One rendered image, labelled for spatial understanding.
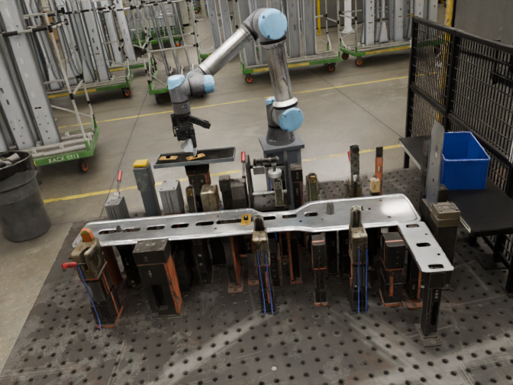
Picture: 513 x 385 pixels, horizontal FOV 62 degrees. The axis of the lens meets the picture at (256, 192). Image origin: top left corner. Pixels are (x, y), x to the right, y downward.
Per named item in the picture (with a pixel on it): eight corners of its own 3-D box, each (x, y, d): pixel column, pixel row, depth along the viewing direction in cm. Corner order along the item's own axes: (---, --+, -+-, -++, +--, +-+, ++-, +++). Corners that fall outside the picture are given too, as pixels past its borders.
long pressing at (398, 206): (66, 253, 166) (65, 250, 166) (87, 223, 186) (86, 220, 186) (424, 224, 158) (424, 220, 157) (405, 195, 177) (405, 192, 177)
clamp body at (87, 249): (91, 333, 167) (62, 258, 150) (104, 306, 180) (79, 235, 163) (117, 331, 166) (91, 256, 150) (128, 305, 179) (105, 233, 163)
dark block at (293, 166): (297, 250, 200) (290, 169, 181) (295, 241, 207) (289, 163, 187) (307, 249, 200) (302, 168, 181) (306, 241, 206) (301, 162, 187)
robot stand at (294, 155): (265, 202, 246) (258, 137, 227) (300, 195, 247) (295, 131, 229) (271, 219, 227) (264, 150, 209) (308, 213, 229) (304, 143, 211)
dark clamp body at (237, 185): (237, 261, 198) (224, 189, 180) (238, 245, 210) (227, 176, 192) (259, 260, 197) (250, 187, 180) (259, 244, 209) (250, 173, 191)
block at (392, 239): (381, 308, 161) (383, 248, 148) (374, 289, 171) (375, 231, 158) (407, 307, 160) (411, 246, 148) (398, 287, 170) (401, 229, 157)
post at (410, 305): (408, 309, 159) (412, 246, 146) (399, 289, 169) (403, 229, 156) (425, 308, 159) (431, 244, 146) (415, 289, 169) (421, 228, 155)
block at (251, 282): (247, 286, 181) (239, 229, 168) (249, 266, 193) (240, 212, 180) (260, 284, 181) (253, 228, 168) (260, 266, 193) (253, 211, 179)
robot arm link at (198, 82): (208, 71, 188) (184, 75, 185) (214, 76, 178) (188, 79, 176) (211, 88, 191) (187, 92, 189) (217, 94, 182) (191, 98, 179)
